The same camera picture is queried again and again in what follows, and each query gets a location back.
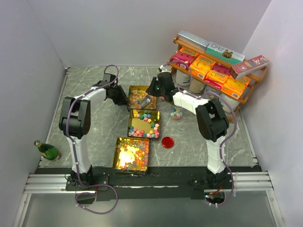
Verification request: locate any silver metal scoop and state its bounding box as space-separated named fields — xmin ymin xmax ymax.
xmin=140 ymin=95 xmax=153 ymax=109

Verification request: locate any gold tin of stick candies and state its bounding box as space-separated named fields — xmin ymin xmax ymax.
xmin=127 ymin=85 xmax=157 ymax=111

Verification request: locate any clear glass jar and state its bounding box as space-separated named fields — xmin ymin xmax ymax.
xmin=170 ymin=106 xmax=183 ymax=120

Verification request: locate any gold tin of star candies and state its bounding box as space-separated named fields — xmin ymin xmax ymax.
xmin=127 ymin=109 xmax=160 ymax=140

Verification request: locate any red jar lid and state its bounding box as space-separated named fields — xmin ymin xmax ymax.
xmin=161 ymin=136 xmax=174 ymax=148

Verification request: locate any gold tin of gummy candies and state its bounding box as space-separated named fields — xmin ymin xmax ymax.
xmin=112 ymin=137 xmax=150 ymax=174

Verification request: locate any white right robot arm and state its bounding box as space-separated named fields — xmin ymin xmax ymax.
xmin=147 ymin=65 xmax=229 ymax=189

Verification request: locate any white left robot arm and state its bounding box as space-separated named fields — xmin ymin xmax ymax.
xmin=59 ymin=73 xmax=129 ymax=190

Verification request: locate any beige cup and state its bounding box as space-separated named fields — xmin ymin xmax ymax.
xmin=189 ymin=78 xmax=206 ymax=94

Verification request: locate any monkey print cup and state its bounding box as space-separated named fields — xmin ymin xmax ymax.
xmin=203 ymin=86 xmax=221 ymax=100

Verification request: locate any silver long box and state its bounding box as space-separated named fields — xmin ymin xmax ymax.
xmin=178 ymin=30 xmax=210 ymax=51

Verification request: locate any pink orange sponge box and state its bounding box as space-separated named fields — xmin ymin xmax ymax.
xmin=204 ymin=63 xmax=230 ymax=90

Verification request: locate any teal cat box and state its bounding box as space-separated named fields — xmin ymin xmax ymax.
xmin=205 ymin=42 xmax=245 ymax=65

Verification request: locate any wooden two-tier shelf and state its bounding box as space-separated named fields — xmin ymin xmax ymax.
xmin=168 ymin=30 xmax=269 ymax=113

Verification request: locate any orange yellow sponge box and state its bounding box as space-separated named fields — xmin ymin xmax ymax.
xmin=221 ymin=76 xmax=251 ymax=100

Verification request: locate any white printed cup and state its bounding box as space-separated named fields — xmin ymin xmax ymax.
xmin=219 ymin=93 xmax=240 ymax=113

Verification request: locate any red long box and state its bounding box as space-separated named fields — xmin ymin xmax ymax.
xmin=229 ymin=55 xmax=270 ymax=79

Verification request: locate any green champagne bottle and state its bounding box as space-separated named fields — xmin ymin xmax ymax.
xmin=34 ymin=140 xmax=61 ymax=161

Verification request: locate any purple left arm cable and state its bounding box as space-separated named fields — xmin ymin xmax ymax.
xmin=65 ymin=64 xmax=119 ymax=190

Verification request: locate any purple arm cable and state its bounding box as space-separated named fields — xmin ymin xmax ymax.
xmin=65 ymin=64 xmax=119 ymax=190
xmin=160 ymin=60 xmax=238 ymax=206

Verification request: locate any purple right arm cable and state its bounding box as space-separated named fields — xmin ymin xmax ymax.
xmin=160 ymin=60 xmax=238 ymax=206

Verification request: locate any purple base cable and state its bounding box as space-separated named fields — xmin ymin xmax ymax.
xmin=75 ymin=184 xmax=118 ymax=215

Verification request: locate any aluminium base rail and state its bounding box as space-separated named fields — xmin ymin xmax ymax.
xmin=23 ymin=174 xmax=70 ymax=194

